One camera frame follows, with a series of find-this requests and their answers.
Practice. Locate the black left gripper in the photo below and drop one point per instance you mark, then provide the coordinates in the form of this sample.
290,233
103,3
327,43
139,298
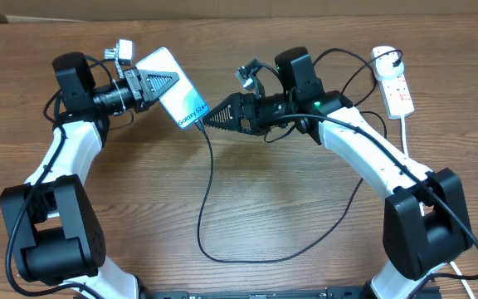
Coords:
142,92

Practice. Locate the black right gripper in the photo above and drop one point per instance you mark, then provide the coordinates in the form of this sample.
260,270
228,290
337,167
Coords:
236,124

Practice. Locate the blue screen smartphone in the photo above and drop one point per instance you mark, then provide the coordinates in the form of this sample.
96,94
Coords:
182,101

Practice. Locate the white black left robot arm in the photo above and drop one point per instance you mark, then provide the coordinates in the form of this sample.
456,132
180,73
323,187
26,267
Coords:
54,236

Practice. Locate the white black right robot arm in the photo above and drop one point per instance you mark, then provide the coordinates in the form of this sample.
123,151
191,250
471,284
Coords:
426,222

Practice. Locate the white charger plug adapter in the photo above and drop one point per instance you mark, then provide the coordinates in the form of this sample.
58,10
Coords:
387,62

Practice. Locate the white power strip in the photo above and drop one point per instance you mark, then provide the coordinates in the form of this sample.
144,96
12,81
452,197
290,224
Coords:
396,97

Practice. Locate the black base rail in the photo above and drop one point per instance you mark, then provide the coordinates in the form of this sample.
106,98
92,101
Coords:
346,292

